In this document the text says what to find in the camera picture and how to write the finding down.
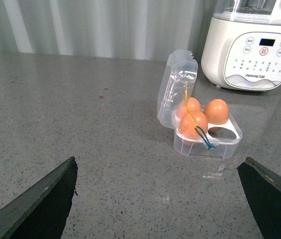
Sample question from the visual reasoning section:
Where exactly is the brown egg back left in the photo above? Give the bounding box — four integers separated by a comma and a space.
176, 97, 201, 120

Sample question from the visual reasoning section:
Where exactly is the brown egg front left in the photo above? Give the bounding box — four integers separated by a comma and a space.
178, 111, 208, 139

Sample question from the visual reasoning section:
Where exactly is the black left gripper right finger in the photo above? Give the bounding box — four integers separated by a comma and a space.
237, 157, 281, 239

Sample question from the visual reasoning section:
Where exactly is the brown egg back right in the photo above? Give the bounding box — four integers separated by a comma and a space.
203, 99, 230, 125

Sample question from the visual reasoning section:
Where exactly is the yellow and blue rubber band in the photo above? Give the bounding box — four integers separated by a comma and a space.
184, 82, 215, 150

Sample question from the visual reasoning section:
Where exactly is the white Joyoung blender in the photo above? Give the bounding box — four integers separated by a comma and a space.
201, 0, 281, 91

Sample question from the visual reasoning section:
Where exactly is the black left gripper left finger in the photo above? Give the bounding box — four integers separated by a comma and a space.
0, 156, 78, 239

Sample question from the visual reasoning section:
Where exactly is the clear plastic egg box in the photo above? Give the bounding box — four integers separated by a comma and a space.
157, 50, 242, 159

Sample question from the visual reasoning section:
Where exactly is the brown egg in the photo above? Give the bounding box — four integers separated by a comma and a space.
203, 99, 230, 125
178, 111, 208, 139
176, 97, 201, 120

